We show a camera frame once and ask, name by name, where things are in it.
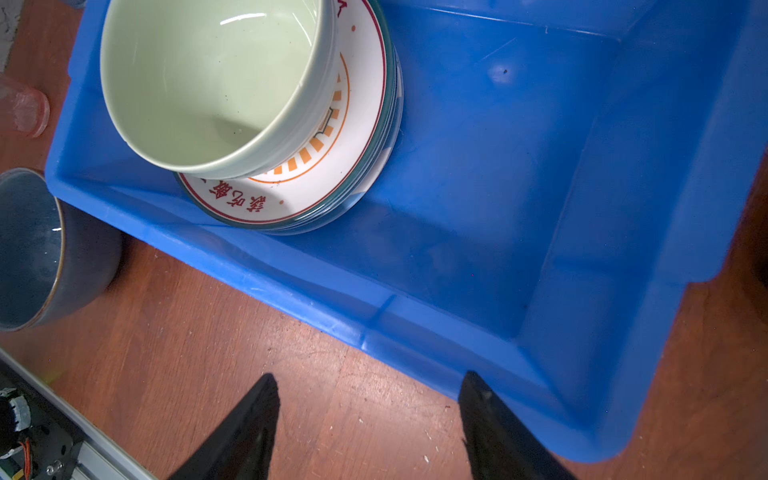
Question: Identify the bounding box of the white plate orange sunburst motif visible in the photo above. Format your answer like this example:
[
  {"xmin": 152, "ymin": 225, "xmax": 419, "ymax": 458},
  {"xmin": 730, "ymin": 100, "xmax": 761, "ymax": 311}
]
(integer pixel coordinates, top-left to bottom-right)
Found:
[{"xmin": 176, "ymin": 0, "xmax": 391, "ymax": 229}]

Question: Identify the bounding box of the aluminium mounting rail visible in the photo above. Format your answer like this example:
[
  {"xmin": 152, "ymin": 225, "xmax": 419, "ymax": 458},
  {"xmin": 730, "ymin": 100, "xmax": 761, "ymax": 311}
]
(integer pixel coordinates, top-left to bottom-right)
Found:
[{"xmin": 1, "ymin": 351, "xmax": 153, "ymax": 479}]

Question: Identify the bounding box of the blue plastic bin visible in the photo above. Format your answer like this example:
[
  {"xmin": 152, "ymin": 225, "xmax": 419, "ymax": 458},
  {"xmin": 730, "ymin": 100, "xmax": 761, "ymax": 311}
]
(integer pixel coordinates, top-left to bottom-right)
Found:
[{"xmin": 46, "ymin": 1, "xmax": 767, "ymax": 462}]

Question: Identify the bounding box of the clear glass cup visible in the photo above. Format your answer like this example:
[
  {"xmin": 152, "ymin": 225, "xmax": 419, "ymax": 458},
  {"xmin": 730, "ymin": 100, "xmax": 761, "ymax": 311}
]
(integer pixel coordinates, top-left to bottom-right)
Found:
[{"xmin": 1, "ymin": 73, "xmax": 50, "ymax": 138}]

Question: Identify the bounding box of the dark blue ceramic bowl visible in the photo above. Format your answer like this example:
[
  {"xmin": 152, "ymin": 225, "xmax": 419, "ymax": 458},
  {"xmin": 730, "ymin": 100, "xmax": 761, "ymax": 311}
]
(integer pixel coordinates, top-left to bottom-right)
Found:
[{"xmin": 1, "ymin": 167, "xmax": 123, "ymax": 332}]

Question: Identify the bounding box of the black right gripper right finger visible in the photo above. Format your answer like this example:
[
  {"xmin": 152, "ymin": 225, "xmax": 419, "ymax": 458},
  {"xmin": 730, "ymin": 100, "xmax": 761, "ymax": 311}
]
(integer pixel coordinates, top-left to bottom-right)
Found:
[{"xmin": 458, "ymin": 371, "xmax": 575, "ymax": 480}]

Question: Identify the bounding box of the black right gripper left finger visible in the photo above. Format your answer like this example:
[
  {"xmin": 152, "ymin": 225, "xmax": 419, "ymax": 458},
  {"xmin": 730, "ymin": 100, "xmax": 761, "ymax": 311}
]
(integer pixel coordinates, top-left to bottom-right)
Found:
[{"xmin": 171, "ymin": 373, "xmax": 280, "ymax": 479}]

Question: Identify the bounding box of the left robot arm base plate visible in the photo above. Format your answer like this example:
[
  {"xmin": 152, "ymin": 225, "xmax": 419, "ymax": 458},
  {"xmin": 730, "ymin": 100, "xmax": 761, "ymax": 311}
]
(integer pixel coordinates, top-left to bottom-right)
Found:
[{"xmin": 1, "ymin": 364, "xmax": 84, "ymax": 479}]

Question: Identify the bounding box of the light green ceramic bowl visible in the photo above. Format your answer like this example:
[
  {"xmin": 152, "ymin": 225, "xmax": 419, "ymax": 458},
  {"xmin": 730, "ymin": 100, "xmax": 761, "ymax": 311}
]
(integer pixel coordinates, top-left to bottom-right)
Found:
[{"xmin": 100, "ymin": 0, "xmax": 339, "ymax": 179}]

